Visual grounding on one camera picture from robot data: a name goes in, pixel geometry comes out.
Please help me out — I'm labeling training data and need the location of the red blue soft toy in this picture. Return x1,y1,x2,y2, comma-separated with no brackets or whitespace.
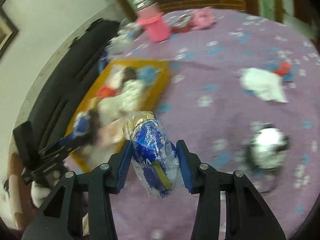
266,61,297,82

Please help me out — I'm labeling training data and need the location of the yellow cardboard box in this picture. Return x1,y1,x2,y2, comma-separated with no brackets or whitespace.
64,58,172,174

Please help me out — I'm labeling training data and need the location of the pink knitted cup cover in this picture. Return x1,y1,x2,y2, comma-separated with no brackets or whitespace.
137,3,170,42

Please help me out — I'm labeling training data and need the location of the beige cloth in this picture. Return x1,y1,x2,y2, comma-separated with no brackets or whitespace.
98,79,145,126

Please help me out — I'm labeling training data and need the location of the blue fluffy cloth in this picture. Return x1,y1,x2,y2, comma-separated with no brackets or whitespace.
137,66,159,86

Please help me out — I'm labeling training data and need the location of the black silver motor device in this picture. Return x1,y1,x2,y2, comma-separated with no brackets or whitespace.
245,123,291,172

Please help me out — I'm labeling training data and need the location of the dark red packet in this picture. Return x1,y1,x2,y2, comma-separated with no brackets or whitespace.
171,14,193,34

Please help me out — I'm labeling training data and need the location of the purple floral tablecloth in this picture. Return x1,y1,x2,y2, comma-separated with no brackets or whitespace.
119,10,319,239

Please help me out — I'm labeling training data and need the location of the blue gold plastic packet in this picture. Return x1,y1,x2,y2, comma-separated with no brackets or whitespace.
123,111,180,199

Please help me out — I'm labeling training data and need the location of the brown plush toy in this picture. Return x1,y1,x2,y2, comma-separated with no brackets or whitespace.
122,67,137,83

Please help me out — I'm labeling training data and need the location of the blue white tissue pack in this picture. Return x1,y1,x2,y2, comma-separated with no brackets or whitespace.
72,112,90,139

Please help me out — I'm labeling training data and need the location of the pink fluffy plush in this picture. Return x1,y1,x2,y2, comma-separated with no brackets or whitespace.
190,7,215,30

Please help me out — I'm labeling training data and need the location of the red knitted item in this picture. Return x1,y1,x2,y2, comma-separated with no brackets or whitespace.
96,84,117,99

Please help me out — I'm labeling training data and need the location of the clear plastic bags pile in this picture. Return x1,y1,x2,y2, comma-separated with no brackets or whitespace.
105,18,143,56

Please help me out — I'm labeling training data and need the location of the black sofa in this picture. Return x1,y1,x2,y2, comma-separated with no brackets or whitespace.
16,18,120,150

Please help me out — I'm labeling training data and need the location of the white crumpled tissue bag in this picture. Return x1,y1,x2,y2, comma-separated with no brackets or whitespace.
239,68,288,103

